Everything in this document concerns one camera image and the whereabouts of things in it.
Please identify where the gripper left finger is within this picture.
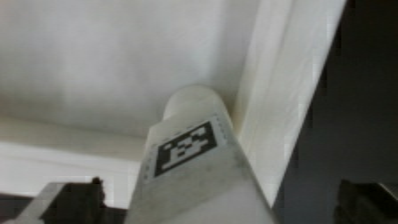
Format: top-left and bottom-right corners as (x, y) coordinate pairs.
(10, 177), (125, 224)

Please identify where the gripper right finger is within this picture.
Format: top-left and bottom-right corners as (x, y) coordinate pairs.
(333, 180), (398, 224)

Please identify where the white table leg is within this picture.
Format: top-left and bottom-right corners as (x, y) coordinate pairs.
(124, 86), (277, 224)

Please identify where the white square table top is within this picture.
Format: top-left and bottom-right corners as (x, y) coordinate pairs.
(0, 0), (346, 207)

